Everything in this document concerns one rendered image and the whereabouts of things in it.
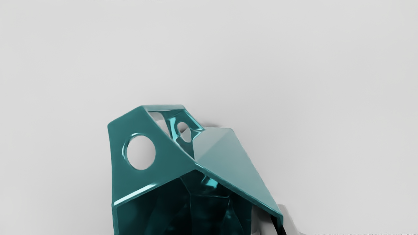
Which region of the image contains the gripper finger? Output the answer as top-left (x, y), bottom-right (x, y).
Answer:
top-left (251, 205), bottom-right (306, 235)

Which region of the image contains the teal faceted mug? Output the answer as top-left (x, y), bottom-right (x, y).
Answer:
top-left (107, 104), bottom-right (284, 235)

